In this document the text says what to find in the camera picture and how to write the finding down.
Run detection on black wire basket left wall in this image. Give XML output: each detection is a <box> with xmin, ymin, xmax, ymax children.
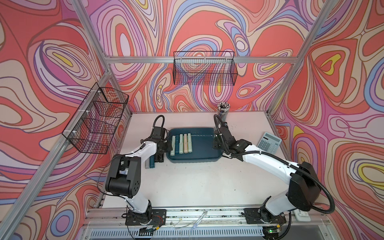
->
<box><xmin>62</xmin><ymin>83</ymin><xmax>129</xmax><ymax>154</ymax></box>

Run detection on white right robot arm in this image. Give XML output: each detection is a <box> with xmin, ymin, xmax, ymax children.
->
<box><xmin>214</xmin><ymin>127</ymin><xmax>336</xmax><ymax>216</ymax></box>

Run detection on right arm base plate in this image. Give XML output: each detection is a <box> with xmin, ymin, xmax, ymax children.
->
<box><xmin>241</xmin><ymin>208</ymin><xmax>287</xmax><ymax>225</ymax></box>

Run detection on beige pliers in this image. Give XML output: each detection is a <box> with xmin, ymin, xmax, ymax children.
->
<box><xmin>184</xmin><ymin>134</ymin><xmax>189</xmax><ymax>154</ymax></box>

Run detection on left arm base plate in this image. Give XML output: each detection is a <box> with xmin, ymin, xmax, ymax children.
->
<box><xmin>122</xmin><ymin>209</ymin><xmax>167</xmax><ymax>227</ymax></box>

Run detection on light blue calculator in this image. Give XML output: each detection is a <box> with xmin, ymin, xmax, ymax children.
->
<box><xmin>257</xmin><ymin>132</ymin><xmax>282</xmax><ymax>154</ymax></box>

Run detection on black wire basket wall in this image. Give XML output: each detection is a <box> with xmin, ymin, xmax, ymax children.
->
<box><xmin>173</xmin><ymin>50</ymin><xmax>238</xmax><ymax>86</ymax></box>
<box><xmin>62</xmin><ymin>83</ymin><xmax>129</xmax><ymax>154</ymax></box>

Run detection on black wire basket back wall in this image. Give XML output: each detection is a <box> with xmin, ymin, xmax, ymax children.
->
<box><xmin>173</xmin><ymin>50</ymin><xmax>238</xmax><ymax>86</ymax></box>

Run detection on mint green pliers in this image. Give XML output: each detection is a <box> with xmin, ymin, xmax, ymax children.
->
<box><xmin>187</xmin><ymin>133</ymin><xmax>193</xmax><ymax>153</ymax></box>

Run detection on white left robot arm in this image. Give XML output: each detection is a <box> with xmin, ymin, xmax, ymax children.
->
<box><xmin>105</xmin><ymin>127</ymin><xmax>172</xmax><ymax>214</ymax></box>

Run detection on mesh pen holder cup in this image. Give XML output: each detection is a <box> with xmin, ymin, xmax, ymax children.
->
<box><xmin>217</xmin><ymin>102</ymin><xmax>230</xmax><ymax>122</ymax></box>

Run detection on light green pliers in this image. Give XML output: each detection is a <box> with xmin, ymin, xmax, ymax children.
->
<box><xmin>170</xmin><ymin>136</ymin><xmax>176</xmax><ymax>156</ymax></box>

